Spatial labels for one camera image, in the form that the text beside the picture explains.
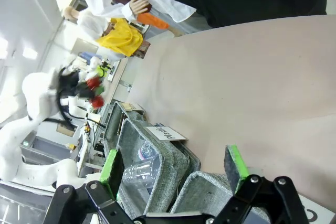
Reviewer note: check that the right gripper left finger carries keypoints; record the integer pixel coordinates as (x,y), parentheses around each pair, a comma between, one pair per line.
(111,174)

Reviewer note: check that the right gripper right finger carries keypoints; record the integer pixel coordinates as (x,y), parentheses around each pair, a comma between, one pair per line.
(235,166)

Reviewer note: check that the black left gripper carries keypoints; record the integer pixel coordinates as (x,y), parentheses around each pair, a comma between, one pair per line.
(83,90)

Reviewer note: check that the crushed red can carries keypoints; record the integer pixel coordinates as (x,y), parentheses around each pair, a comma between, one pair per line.
(92,83)

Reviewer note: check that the clear plastic water bottle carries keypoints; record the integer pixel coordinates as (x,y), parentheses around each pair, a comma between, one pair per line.
(145,151)

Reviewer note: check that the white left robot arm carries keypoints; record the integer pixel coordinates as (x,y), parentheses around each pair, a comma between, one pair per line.
(34,95)

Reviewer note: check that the grey basket labelled Can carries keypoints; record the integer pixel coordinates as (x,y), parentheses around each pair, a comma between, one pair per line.
(204,190)

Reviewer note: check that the grey basket labelled Bottle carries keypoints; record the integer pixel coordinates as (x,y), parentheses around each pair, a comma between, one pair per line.
(114,124)

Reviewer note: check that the grey basket labelled Plastic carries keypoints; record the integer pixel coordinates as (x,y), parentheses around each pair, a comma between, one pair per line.
(168,161)

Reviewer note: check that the white Can label card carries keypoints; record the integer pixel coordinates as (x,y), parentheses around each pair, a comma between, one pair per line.
(320,211)

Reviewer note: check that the clear plastic cup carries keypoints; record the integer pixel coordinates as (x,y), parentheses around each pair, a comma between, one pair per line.
(139,171)

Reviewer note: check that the white Bottle label card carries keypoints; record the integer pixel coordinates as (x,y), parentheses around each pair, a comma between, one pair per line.
(132,106)

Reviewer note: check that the yellow cloth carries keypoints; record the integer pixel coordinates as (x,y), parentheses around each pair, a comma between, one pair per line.
(120,37)

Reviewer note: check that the mannequin in white coat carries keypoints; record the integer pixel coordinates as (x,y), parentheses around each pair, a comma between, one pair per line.
(92,23)

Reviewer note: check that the white Plastic label card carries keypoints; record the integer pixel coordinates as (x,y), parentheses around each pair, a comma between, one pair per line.
(166,133)

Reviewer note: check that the mannequin arm with orange sleeve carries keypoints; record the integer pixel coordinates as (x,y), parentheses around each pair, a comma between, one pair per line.
(152,20)

